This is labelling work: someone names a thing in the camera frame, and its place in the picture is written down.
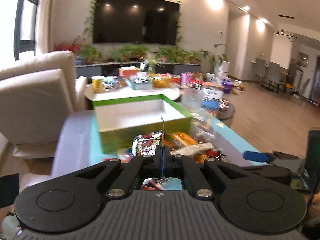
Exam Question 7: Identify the black yellow snack packet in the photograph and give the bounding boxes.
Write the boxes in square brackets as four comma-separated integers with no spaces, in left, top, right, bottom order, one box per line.
[131,118,165,157]

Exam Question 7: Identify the dark round side table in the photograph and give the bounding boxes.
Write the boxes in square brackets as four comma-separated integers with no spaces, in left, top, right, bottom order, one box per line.
[217,98,235,120]

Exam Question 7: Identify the patterned table mat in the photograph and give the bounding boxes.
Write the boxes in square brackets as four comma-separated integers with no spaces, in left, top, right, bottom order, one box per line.
[51,111,261,178]

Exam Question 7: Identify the orange cracker packet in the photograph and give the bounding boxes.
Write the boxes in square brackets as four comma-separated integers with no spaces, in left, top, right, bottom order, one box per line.
[170,132,197,147]

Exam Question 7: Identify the blue white cardboard box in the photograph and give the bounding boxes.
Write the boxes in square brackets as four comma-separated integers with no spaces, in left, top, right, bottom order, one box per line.
[201,88,223,111]

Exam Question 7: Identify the clear glass mug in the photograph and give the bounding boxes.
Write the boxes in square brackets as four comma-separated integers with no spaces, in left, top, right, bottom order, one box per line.
[181,87,203,113]

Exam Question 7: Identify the green cardboard box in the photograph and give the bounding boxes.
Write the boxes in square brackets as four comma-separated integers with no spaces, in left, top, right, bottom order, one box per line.
[93,94,193,154]

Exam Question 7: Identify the white round coffee table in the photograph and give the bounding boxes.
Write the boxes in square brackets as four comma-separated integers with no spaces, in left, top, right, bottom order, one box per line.
[85,84,181,101]

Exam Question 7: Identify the beige sofa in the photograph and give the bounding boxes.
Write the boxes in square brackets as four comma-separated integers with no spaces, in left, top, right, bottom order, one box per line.
[1,51,87,159]

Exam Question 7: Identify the yellow woven basket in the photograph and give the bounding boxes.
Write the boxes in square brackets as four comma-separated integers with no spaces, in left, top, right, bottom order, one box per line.
[151,76,171,88]

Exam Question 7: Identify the yellow can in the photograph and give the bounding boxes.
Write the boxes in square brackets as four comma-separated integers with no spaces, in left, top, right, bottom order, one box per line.
[91,75,105,94]

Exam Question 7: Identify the teal plastic basket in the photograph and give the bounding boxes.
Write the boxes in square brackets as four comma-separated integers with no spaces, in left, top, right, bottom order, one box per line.
[125,78,153,90]

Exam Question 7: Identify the spider plant in vase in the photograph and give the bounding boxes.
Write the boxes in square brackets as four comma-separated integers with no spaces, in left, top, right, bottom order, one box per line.
[143,51,161,74]

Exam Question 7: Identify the grey tv cabinet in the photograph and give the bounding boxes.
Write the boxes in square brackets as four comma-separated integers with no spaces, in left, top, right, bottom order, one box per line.
[76,61,202,79]

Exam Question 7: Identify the orange tissue box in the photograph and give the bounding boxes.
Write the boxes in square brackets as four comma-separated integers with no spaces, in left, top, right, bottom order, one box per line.
[119,66,139,79]

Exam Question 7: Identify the wall mounted black television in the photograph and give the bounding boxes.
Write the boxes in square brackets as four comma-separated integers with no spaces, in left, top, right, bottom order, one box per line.
[93,0,180,46]

